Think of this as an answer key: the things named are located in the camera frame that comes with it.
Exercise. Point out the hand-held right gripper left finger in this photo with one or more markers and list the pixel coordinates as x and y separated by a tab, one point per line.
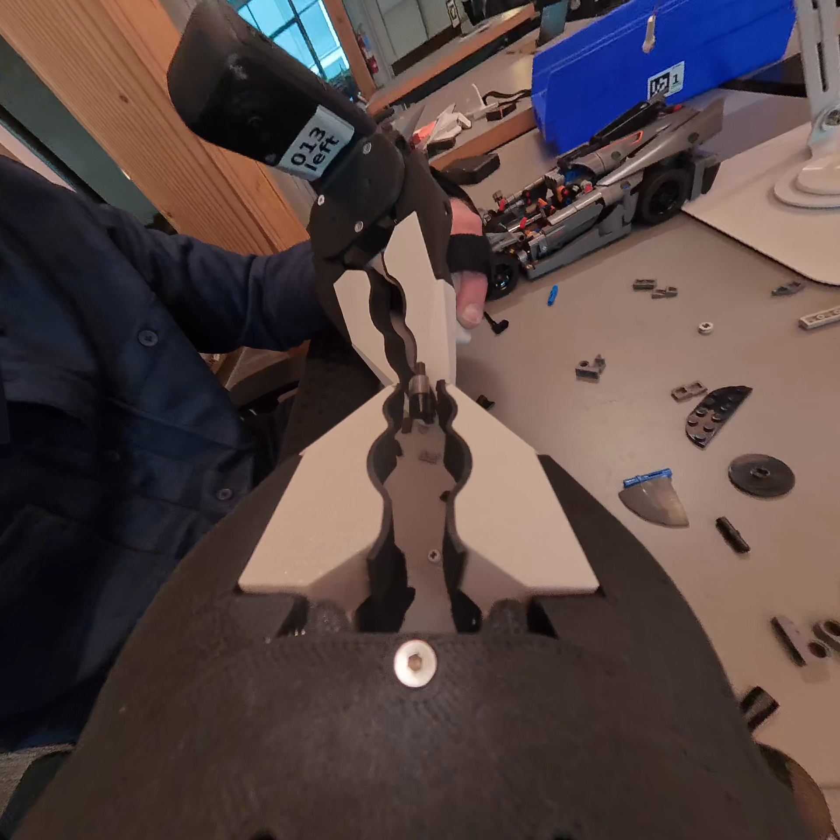
315	525

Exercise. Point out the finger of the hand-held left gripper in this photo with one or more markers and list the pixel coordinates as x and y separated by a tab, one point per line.
433	321
354	315

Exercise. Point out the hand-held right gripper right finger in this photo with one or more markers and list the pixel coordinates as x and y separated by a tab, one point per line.
525	525

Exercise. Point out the dark grey lego connector assembly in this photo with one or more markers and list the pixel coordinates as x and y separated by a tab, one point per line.
420	394

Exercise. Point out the long blue lego pin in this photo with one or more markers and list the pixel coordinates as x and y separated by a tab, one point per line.
646	477

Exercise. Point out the curved grey-blue lego slope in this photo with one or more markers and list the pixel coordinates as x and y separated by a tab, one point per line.
656	506

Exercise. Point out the grey lego piece with hole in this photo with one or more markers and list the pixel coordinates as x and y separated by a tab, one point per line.
589	371

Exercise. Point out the grey lego car model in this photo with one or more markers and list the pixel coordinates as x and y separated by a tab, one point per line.
590	210

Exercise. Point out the short black lego pin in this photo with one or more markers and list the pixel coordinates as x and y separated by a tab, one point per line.
732	535

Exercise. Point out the grey two-hole lego plate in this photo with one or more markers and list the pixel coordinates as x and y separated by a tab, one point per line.
689	391

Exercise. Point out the dark half-round lego plate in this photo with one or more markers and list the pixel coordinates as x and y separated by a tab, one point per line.
717	417

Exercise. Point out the round dark lego dish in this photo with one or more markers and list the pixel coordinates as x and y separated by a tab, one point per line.
761	476

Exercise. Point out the small grey lego connector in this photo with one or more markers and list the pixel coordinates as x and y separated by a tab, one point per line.
797	642

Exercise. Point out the grey lego clip piece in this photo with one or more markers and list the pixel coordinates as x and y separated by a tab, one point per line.
787	289

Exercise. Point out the light grey four-stud lego plate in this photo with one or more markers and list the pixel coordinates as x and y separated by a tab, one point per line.
820	318

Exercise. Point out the person's left hand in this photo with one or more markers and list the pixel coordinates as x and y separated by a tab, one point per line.
471	298

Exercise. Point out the black dotted chair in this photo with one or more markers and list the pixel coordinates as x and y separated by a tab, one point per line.
328	394

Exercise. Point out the cardboard box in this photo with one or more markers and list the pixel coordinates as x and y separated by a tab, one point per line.
262	367

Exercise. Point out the black flat box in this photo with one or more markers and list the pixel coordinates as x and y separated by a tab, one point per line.
471	168

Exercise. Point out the white plastic gadget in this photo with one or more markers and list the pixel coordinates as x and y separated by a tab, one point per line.
453	123

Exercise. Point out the wooden-edged background table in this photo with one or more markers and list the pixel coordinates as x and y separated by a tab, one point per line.
459	59

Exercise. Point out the wooden beam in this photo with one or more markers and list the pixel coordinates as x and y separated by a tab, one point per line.
131	118

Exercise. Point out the blue plastic bin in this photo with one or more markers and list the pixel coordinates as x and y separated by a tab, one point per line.
604	72

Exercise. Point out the white book stand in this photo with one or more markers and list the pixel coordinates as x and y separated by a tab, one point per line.
774	210

